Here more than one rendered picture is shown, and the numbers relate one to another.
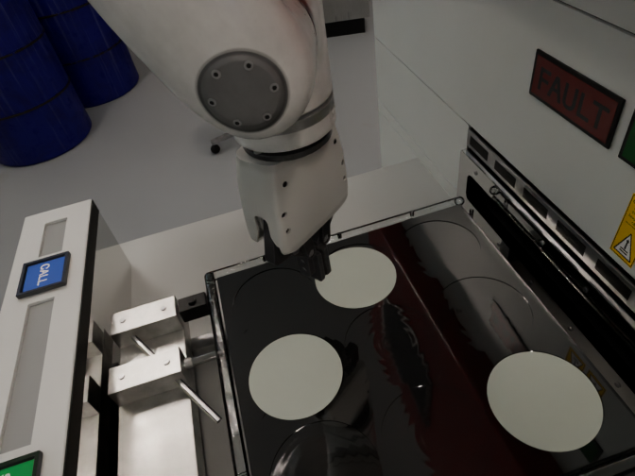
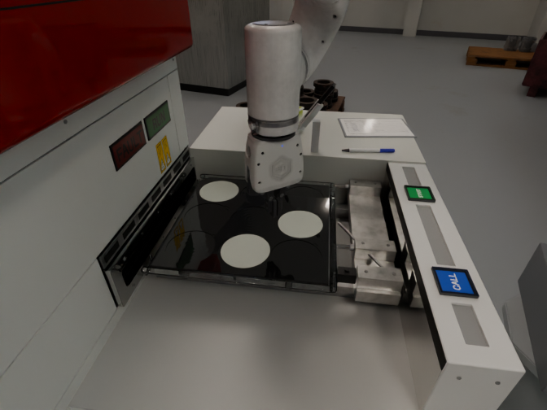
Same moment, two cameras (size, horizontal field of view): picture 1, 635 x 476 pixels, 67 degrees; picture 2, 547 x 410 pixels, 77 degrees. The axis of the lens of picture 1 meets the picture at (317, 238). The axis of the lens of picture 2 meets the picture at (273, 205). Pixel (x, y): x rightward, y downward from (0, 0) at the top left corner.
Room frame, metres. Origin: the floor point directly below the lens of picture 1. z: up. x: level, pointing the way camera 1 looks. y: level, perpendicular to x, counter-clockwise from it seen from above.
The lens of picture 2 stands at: (0.87, 0.16, 1.37)
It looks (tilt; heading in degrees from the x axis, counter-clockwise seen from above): 35 degrees down; 196
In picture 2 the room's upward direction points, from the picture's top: straight up
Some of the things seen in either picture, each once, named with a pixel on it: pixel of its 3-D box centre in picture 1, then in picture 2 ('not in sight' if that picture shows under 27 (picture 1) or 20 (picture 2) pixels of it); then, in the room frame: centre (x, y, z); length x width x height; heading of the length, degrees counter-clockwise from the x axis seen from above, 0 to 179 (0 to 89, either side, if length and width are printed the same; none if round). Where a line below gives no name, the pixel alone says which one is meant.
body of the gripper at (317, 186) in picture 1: (295, 176); (273, 154); (0.35, 0.01, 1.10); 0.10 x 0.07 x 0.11; 135
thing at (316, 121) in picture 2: not in sight; (309, 126); (0.03, 0.01, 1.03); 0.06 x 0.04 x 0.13; 99
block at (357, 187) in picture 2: not in sight; (365, 187); (0.07, 0.18, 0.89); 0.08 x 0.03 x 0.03; 99
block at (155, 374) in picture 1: (148, 376); (374, 249); (0.31, 0.21, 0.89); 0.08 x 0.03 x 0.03; 99
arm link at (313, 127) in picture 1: (283, 111); (272, 121); (0.35, 0.01, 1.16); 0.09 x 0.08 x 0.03; 135
